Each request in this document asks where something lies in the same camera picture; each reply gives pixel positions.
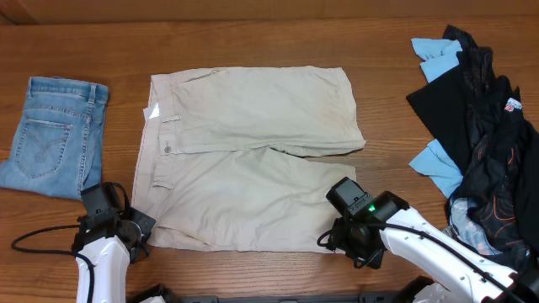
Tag light blue garment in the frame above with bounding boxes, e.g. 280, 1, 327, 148
409, 38, 462, 198

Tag folded blue denim jeans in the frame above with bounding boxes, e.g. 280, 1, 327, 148
1, 77, 109, 200

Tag black patterned garment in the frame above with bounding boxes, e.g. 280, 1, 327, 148
406, 25, 538, 271

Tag beige khaki shorts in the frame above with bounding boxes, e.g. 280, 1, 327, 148
132, 66, 366, 253

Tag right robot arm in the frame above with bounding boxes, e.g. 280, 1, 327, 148
317, 178, 538, 303

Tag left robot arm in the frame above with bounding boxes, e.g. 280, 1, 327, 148
72, 182, 156, 303

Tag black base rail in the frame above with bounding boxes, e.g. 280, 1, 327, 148
128, 275, 439, 303

